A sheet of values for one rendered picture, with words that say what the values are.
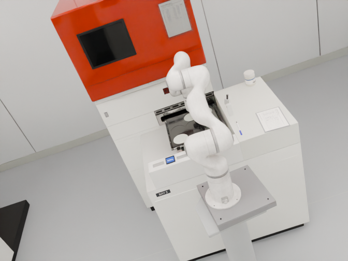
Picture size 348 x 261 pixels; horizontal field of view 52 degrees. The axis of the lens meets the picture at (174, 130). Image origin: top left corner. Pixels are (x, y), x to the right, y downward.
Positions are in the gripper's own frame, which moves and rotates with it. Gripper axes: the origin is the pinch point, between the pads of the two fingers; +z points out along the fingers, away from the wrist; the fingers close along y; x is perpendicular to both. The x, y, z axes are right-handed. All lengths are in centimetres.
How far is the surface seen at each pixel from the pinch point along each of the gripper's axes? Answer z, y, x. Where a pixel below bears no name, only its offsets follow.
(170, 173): 2, 24, -48
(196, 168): 4.4, 32.6, -35.1
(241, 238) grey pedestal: 35, 67, -44
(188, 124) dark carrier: 2.1, -0.8, -7.2
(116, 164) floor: 91, -138, -20
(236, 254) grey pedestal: 47, 64, -48
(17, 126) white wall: 39, -245, -68
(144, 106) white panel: -12.0, -31.1, -17.8
